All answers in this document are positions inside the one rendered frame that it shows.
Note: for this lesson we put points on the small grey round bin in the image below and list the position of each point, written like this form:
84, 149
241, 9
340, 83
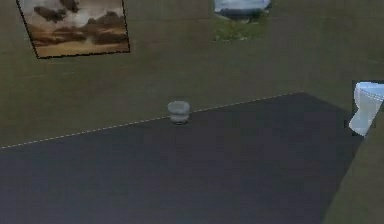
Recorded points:
179, 112

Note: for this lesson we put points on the brown cloudy framed picture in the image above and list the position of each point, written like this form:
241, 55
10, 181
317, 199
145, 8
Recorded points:
76, 30

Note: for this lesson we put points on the green landscape wall picture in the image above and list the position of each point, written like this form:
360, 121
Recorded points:
240, 20

